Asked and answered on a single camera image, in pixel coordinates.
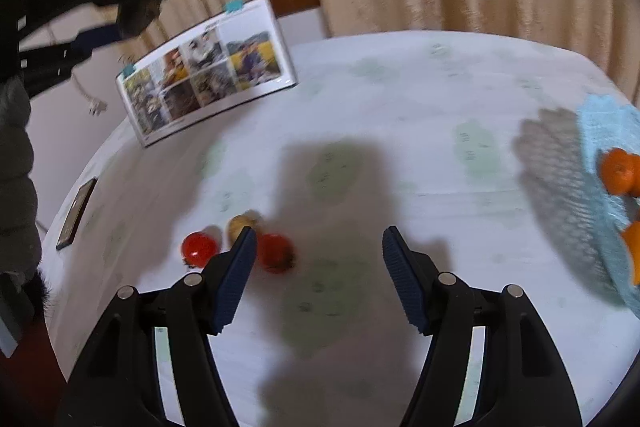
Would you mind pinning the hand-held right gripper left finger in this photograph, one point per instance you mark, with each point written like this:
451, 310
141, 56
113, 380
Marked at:
232, 287

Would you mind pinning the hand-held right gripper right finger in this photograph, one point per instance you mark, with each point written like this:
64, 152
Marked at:
402, 283

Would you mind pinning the red tomato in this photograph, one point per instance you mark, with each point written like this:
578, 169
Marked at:
199, 248
276, 253

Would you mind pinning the brown kiwi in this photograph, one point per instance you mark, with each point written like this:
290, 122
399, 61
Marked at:
239, 227

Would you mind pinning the large yellow-orange orange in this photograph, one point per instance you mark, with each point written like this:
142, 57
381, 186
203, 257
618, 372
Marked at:
632, 254

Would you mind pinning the orange mandarin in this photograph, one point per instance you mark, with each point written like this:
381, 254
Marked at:
619, 172

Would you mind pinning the light blue plastic basket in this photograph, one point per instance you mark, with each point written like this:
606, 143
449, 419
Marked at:
597, 132

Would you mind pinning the teal binder clip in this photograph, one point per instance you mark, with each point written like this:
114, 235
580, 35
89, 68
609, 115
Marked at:
128, 69
235, 7

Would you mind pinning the photo collage card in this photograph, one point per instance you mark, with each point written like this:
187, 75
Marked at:
210, 67

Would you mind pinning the dark smartphone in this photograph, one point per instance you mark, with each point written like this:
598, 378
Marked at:
76, 214

